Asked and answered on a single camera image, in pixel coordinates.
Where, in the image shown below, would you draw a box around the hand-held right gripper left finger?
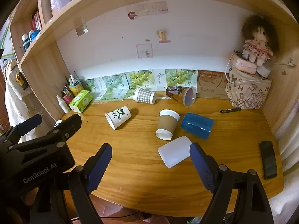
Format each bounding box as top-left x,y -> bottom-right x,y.
68,143 -> 113,224

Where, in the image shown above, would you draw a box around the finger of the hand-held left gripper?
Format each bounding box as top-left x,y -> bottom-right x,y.
0,114 -> 43,145
9,114 -> 82,153

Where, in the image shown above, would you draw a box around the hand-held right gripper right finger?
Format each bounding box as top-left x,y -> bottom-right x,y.
189,142 -> 275,224

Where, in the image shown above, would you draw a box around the plain white paper cup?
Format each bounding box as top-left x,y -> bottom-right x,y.
158,136 -> 192,169

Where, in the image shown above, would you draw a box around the blue plastic cup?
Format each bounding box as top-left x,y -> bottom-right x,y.
181,112 -> 215,140

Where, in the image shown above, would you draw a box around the white panda print cup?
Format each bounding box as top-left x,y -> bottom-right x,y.
105,106 -> 131,130

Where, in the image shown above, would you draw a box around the brown sleeve paper cup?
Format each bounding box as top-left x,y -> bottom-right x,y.
156,109 -> 180,141

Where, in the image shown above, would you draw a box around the grey checked paper cup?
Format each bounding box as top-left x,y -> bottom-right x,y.
133,87 -> 156,105

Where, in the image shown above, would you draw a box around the dark printed cup clear lid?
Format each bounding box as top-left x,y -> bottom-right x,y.
166,85 -> 197,108

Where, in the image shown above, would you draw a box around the white spray bottle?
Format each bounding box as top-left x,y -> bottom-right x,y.
56,95 -> 70,114

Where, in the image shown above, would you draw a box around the white lace cloth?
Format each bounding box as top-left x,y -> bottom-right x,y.
5,63 -> 59,143

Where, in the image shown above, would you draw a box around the pink round jar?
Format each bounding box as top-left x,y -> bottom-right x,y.
62,93 -> 74,105

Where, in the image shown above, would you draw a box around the green tissue box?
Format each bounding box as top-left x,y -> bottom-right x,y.
69,90 -> 93,114

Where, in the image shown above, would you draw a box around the yellow hanging tag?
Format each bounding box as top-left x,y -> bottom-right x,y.
15,72 -> 26,90

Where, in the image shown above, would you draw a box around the white tube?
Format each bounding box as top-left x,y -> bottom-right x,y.
70,71 -> 81,85

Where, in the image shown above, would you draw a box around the grape print sheet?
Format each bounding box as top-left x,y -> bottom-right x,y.
85,73 -> 130,101
165,69 -> 198,91
124,70 -> 156,98

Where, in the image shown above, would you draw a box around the wooden bookshelf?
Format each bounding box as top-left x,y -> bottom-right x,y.
9,0 -> 299,133

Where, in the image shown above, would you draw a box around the black smartphone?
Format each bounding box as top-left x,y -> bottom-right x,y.
259,141 -> 278,180

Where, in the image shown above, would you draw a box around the printed fabric storage box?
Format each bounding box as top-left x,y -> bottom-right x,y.
225,66 -> 272,110

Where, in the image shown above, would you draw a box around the brown drawing card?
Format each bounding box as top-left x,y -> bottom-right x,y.
197,70 -> 230,99

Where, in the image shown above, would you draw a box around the clear tape strip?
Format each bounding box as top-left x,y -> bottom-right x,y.
73,17 -> 89,37

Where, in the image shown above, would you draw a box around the red books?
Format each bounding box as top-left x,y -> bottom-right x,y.
31,10 -> 42,32

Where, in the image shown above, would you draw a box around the pink dotted case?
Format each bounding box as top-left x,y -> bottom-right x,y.
230,51 -> 257,75

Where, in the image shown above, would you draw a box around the white charger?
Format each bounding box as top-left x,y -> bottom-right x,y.
256,65 -> 271,77

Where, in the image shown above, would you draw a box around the brown haired rag doll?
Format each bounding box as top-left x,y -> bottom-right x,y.
241,14 -> 279,67

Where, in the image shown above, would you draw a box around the white cable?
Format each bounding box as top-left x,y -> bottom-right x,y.
225,51 -> 264,84

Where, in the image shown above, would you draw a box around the pink framed wall sticker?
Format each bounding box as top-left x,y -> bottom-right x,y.
136,43 -> 153,59

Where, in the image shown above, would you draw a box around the yellow bear wall sticker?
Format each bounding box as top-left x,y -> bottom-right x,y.
157,29 -> 171,43

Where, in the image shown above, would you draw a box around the red and white wall label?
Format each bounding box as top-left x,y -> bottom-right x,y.
126,1 -> 169,20

